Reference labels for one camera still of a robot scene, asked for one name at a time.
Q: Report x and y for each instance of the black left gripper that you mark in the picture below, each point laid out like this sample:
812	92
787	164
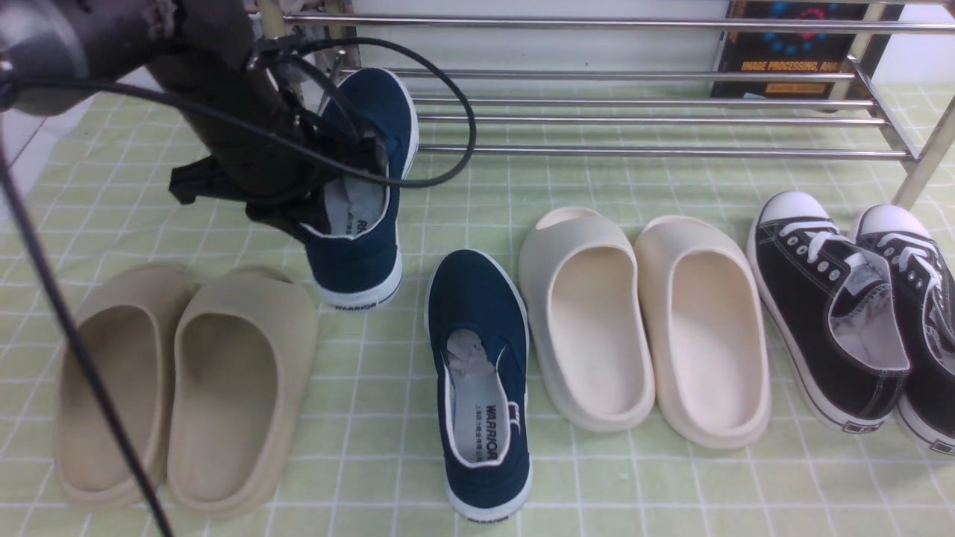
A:
279	159

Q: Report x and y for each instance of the navy slip-on shoe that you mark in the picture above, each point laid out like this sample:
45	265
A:
350	226
477	329

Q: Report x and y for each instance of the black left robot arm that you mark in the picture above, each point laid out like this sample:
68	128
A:
56	54

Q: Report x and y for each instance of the metal shoe rack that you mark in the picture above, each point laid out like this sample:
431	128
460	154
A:
610	71

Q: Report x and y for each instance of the tan right slipper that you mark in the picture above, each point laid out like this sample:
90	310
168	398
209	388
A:
244	351

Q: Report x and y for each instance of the tan slipper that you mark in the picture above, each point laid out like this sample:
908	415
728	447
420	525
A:
128	325
244	351

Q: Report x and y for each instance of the tan left slipper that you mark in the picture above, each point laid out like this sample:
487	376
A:
128	325

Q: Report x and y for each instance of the cream left slipper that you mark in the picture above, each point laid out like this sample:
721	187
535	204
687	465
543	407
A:
579	279

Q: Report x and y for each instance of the cream slipper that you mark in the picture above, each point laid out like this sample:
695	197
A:
579	279
705	332

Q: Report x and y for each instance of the cream right slipper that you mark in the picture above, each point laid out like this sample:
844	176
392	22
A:
705	332

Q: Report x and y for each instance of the dark image processing book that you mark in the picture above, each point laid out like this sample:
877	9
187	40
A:
817	53

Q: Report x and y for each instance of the black left canvas sneaker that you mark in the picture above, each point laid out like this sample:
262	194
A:
832	302

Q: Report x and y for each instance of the black canvas sneaker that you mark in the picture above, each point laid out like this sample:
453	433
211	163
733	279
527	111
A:
922	286
832	302

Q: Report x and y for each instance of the black right canvas sneaker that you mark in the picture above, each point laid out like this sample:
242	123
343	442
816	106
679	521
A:
922	286

